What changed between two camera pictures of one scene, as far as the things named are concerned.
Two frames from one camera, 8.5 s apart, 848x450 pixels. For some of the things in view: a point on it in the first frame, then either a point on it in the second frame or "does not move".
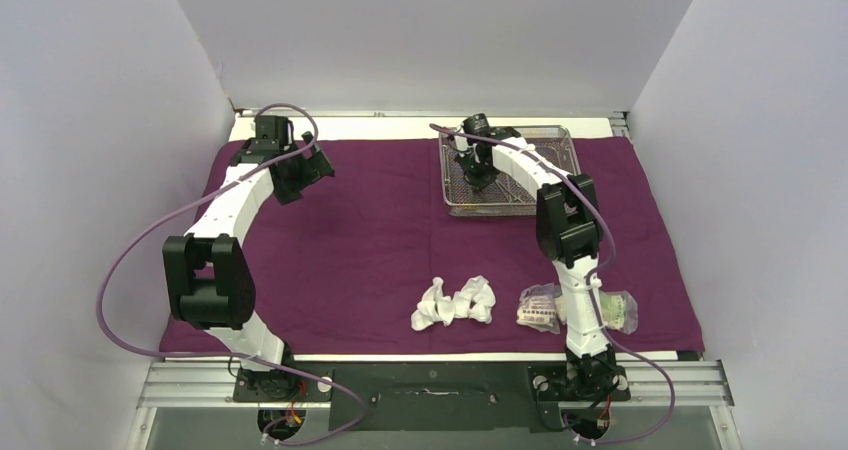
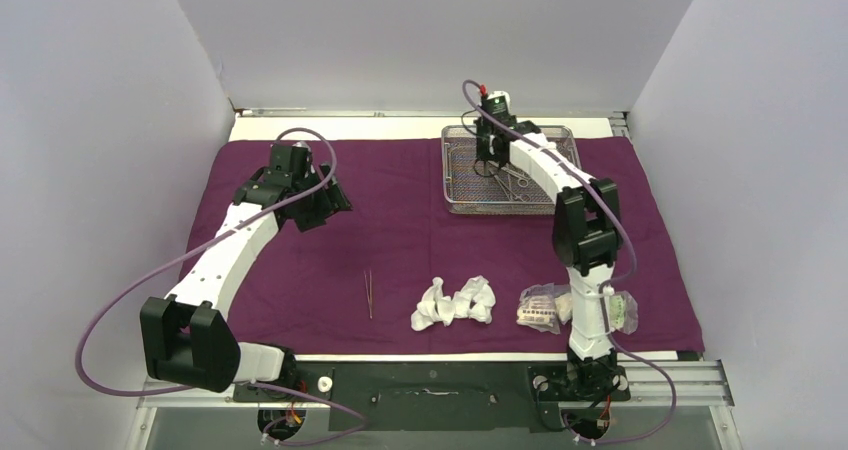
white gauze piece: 476,300 does not move
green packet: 620,311 does not move
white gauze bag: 561,309 does not move
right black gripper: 479,182 -> 483,152
